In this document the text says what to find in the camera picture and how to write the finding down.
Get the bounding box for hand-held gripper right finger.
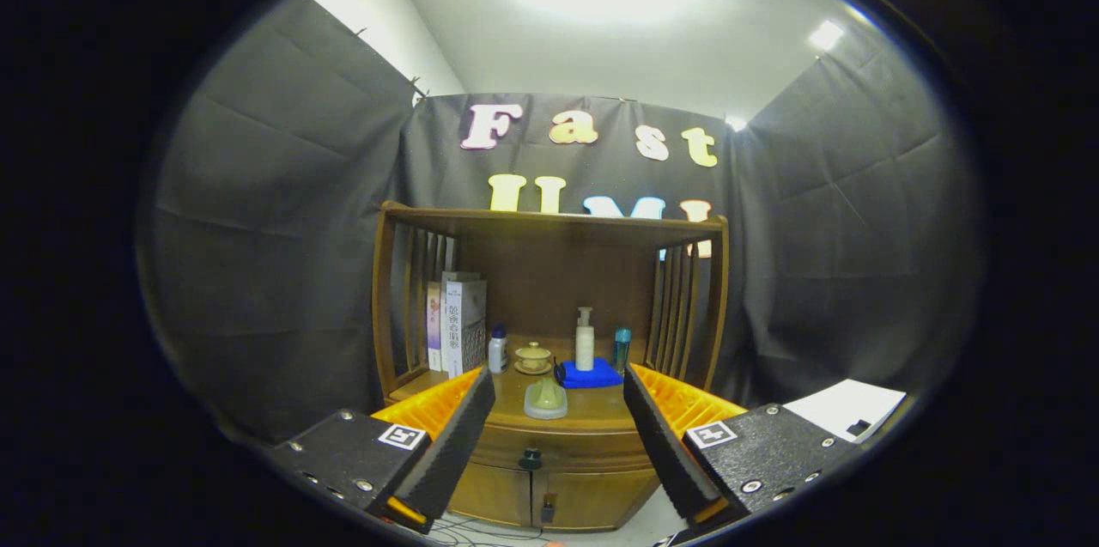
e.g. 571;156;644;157
622;362;859;535

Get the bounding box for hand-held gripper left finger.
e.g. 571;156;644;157
273;365;497;535

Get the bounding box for wooden countertop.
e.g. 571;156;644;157
386;339;679;434

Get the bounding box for brown wooden cabinet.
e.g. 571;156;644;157
371;201;731;532

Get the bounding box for blue folded cloth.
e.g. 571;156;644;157
554;358;625;390

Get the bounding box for yellow lidded teacup with saucer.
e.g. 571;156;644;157
513;342;555;376

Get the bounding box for white patterned book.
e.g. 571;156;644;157
441;272;488;380

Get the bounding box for purple book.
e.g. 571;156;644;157
426;281;444;372

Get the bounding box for white pump bottle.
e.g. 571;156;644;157
574;307;596;372

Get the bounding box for small ceiling light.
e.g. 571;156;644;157
809;19;847;52

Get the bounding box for black floor cables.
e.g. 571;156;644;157
429;517;550;547

